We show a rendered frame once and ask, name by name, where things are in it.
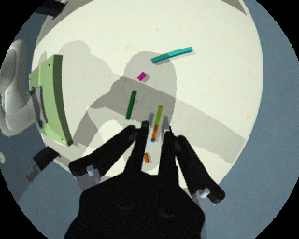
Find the lime green rod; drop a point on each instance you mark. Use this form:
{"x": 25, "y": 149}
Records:
{"x": 158, "y": 115}

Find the small magenta block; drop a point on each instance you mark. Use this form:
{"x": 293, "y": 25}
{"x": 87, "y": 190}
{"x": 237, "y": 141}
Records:
{"x": 141, "y": 76}

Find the dark green rod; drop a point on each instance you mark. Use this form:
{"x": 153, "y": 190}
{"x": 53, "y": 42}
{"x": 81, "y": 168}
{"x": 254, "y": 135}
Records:
{"x": 130, "y": 106}

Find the turquoise rod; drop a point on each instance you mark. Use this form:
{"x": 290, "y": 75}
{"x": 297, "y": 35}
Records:
{"x": 171, "y": 54}

